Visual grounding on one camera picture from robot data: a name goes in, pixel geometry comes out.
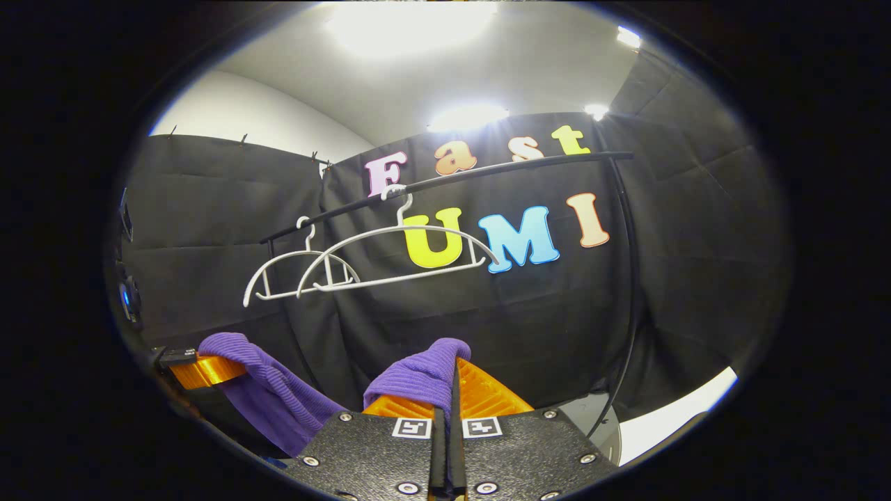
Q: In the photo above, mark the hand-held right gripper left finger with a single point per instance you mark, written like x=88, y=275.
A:
x=376, y=452

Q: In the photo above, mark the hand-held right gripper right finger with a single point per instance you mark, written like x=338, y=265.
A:
x=522, y=452

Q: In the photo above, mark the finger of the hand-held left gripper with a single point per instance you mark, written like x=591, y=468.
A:
x=209, y=372

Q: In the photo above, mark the purple ribbed jacket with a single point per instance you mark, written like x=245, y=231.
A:
x=278, y=403

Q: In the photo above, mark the small white clothes hanger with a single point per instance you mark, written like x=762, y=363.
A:
x=299, y=252

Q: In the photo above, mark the large white clothes hanger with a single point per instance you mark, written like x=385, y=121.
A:
x=390, y=276

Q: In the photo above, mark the black clothes rack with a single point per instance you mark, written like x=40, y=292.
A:
x=522, y=165

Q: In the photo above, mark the white cabinet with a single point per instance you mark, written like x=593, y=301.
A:
x=668, y=417

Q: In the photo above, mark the long ceiling light panel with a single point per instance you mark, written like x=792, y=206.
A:
x=466, y=118

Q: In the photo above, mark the small ceiling spot light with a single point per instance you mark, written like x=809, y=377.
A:
x=596, y=111

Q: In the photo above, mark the large round ceiling light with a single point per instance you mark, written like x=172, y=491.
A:
x=411, y=28

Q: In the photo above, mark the small square ceiling light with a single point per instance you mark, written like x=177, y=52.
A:
x=628, y=37

